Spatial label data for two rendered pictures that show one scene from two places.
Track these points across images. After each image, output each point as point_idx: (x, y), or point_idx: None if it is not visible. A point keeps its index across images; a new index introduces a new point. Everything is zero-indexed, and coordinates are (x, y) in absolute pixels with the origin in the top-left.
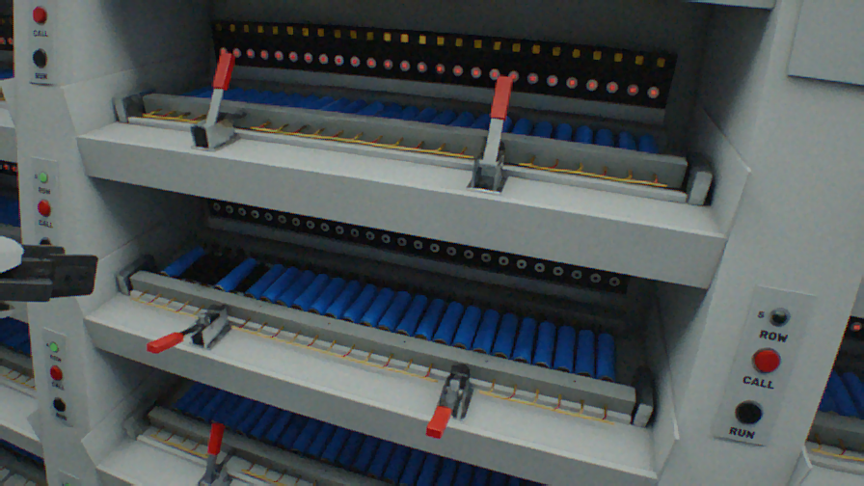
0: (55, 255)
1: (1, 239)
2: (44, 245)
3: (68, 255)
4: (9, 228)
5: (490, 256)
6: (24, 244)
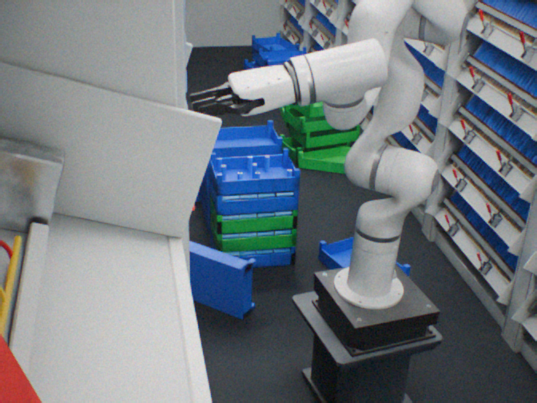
0: (209, 89)
1: (233, 74)
2: (200, 100)
3: (203, 91)
4: None
5: None
6: (209, 98)
